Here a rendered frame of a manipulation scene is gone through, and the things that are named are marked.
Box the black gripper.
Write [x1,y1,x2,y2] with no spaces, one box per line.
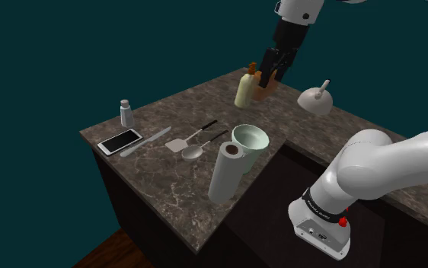
[259,18,310,89]

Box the orange cup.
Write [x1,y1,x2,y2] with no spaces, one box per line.
[251,69,280,102]

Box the cream soap bottle orange pump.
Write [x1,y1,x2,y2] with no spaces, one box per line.
[235,62,258,110]

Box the pale green cup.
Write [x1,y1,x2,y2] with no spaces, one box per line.
[231,123,271,175]

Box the white paper towel roll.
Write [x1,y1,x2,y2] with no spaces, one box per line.
[207,141,251,206]

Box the grey table knife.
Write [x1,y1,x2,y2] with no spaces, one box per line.
[119,126,173,158]

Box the white salt shaker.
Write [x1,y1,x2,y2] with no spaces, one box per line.
[119,98,136,129]

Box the white smartphone black screen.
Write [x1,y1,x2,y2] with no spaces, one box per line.
[96,128,144,157]

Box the white dome with handle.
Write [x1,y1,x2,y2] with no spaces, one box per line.
[296,79,334,116]

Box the grey ladle black handle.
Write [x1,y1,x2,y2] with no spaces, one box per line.
[180,129,230,163]

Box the grey spatula black handle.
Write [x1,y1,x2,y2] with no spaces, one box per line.
[164,119,219,154]

